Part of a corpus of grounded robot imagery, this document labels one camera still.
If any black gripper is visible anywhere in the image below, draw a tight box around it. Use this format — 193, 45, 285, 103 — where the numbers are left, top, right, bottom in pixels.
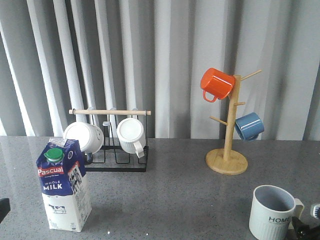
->
292, 203, 320, 240

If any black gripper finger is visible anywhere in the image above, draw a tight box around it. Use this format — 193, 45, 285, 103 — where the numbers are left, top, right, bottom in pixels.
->
0, 198, 11, 223

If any white HOME mug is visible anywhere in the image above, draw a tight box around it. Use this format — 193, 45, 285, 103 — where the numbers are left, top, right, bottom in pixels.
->
249, 185, 305, 240

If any blue white milk carton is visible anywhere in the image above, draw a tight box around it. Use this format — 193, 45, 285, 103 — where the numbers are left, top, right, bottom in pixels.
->
36, 137, 92, 232

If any wooden mug tree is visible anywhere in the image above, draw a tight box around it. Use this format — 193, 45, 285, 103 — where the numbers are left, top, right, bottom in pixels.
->
205, 69, 262, 175

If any blue enamel mug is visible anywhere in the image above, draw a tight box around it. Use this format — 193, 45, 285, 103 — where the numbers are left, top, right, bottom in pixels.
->
234, 112, 265, 141

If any white round smiley mug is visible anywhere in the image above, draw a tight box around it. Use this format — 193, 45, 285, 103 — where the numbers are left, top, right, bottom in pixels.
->
63, 122, 104, 154

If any white ribbed mug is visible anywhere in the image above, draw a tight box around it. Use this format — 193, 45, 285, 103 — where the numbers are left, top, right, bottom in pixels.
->
116, 118, 146, 158

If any orange enamel mug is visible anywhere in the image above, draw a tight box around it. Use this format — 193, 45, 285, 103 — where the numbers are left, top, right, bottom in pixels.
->
200, 68, 236, 103

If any grey pleated curtain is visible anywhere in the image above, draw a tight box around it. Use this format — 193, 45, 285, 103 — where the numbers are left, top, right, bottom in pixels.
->
0, 0, 320, 141

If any black wire mug rack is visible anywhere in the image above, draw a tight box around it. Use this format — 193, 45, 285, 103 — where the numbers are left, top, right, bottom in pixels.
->
69, 108, 151, 173

